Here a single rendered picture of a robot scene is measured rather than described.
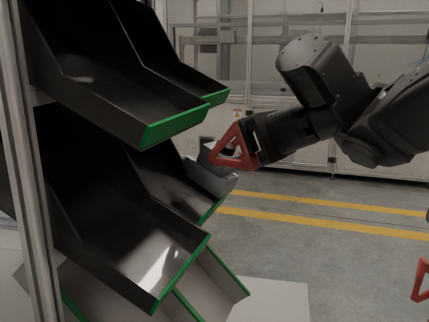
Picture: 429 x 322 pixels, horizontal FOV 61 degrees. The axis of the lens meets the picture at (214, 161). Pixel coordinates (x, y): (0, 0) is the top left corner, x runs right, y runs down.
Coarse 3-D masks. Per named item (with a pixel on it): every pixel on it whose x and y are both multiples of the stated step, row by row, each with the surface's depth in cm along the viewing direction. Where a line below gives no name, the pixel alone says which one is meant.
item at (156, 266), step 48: (0, 144) 35; (48, 144) 50; (96, 144) 47; (0, 192) 37; (48, 192) 34; (96, 192) 46; (144, 192) 46; (96, 240) 39; (144, 240) 42; (192, 240) 46; (144, 288) 34
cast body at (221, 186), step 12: (204, 144) 52; (228, 144) 53; (204, 156) 52; (228, 156) 52; (240, 156) 54; (192, 168) 54; (204, 168) 53; (216, 168) 52; (228, 168) 53; (192, 180) 54; (204, 180) 53; (216, 180) 52; (228, 180) 52; (216, 192) 52; (228, 192) 55
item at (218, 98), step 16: (112, 0) 57; (128, 0) 56; (128, 16) 56; (144, 16) 55; (128, 32) 57; (144, 32) 56; (160, 32) 55; (144, 48) 57; (160, 48) 56; (144, 64) 54; (160, 64) 57; (176, 64) 56; (176, 80) 53; (192, 80) 56; (208, 80) 55; (208, 96) 46; (224, 96) 53
